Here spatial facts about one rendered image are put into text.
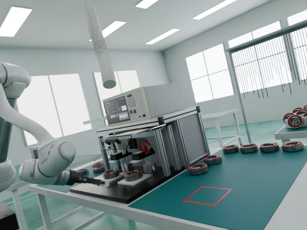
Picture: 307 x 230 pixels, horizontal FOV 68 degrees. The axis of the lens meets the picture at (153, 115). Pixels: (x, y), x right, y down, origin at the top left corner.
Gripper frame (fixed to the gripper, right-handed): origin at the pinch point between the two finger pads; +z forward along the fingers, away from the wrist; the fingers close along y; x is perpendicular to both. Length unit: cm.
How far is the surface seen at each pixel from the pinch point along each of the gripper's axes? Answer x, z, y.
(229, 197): 1, 20, 64
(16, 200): -27, 7, -161
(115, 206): -9.9, 1.6, 14.5
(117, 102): 54, 9, -16
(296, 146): 35, 72, 76
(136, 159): 17.1, 20.6, 1.5
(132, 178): 5.4, 18.1, 3.7
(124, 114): 46.5, 13.4, -10.7
